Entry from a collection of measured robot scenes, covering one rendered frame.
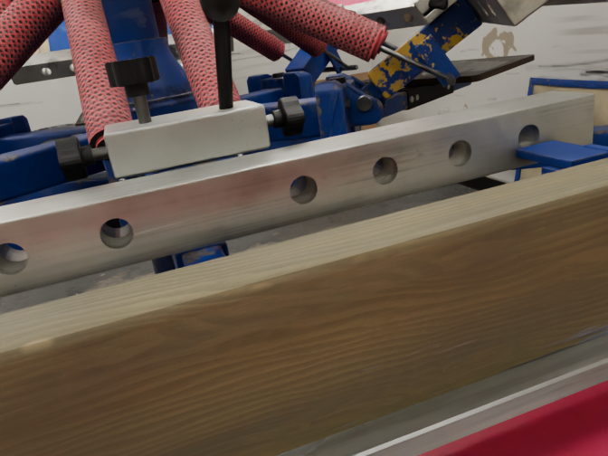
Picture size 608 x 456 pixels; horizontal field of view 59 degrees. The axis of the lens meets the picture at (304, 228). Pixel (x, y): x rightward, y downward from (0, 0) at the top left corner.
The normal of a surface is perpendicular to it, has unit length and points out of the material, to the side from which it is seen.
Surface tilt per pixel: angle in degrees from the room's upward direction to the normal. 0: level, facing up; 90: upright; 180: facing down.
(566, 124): 90
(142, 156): 90
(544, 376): 0
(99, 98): 38
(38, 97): 90
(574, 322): 90
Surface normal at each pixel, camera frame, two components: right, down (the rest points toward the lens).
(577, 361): -0.14, -0.93
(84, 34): -0.06, -0.52
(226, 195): 0.32, 0.29
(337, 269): 0.23, -0.16
